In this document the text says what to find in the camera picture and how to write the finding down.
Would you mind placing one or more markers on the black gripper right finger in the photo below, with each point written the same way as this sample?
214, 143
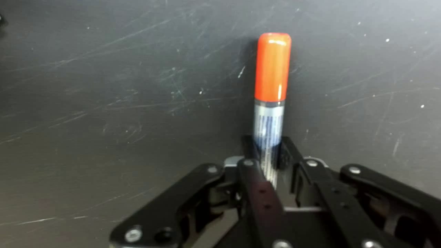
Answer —
349, 201

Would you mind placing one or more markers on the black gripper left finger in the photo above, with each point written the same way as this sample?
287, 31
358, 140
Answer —
215, 201

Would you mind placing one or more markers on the grey pen with orange cap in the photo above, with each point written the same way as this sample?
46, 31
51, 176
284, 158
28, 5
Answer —
272, 77

